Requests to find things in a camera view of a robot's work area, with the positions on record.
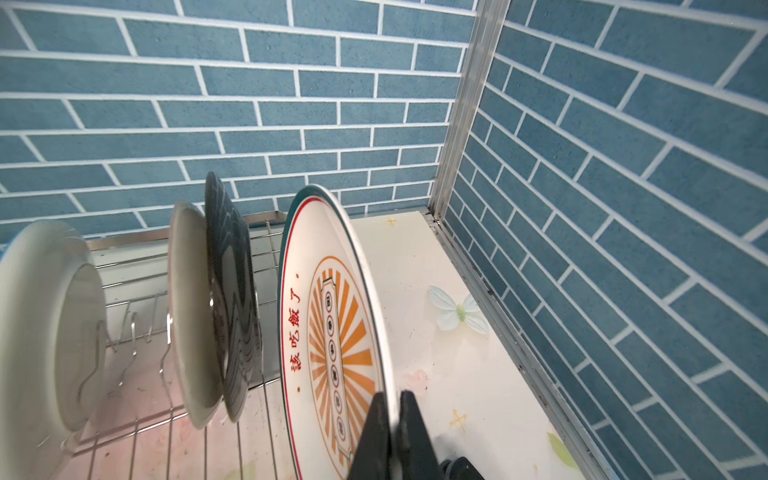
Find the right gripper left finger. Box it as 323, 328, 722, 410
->
347, 392, 391, 480

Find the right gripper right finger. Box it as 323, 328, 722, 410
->
395, 390, 443, 480

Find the brown patterned plate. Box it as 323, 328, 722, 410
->
277, 184, 399, 479

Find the grey plate in rack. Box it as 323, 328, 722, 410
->
168, 201, 223, 430

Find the black plate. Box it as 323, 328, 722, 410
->
205, 171, 262, 423

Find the watermelon pattern plate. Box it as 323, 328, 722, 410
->
1, 220, 107, 479

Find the metal wire dish rack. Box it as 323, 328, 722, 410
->
60, 212, 295, 479

